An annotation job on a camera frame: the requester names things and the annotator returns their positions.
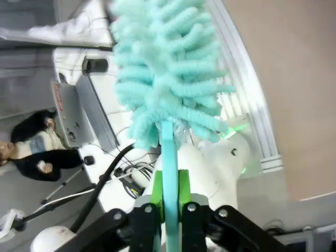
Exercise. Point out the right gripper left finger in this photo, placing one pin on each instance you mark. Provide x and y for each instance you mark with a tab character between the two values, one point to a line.
139	225

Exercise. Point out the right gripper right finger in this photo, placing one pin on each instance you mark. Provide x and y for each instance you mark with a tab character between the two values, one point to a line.
210	225

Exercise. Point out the teal chenille duster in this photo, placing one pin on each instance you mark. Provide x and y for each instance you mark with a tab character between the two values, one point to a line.
168	65

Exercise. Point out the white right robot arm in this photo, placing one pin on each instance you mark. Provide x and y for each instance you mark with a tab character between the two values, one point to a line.
210	170

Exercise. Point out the black round knob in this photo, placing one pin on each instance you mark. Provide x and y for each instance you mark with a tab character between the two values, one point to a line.
88	160

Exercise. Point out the black tripod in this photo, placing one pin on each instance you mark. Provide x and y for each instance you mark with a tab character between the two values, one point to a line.
63	189

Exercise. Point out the grey flat case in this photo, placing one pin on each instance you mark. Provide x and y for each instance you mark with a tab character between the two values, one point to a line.
97	113

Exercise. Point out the grey control box red label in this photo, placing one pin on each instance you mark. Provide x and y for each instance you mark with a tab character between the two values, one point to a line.
68	118

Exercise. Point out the white plastic bag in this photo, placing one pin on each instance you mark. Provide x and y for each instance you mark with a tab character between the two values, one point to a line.
9	225

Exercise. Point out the person in black jacket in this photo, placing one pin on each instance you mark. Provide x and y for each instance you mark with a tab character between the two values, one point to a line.
29	155

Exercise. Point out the black cylinder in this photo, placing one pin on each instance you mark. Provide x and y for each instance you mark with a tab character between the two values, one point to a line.
94	65

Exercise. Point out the white cloth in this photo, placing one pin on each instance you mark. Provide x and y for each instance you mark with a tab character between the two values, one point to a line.
71	29

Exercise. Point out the aluminium profile rail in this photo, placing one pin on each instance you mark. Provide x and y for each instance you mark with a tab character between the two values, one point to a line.
252	105

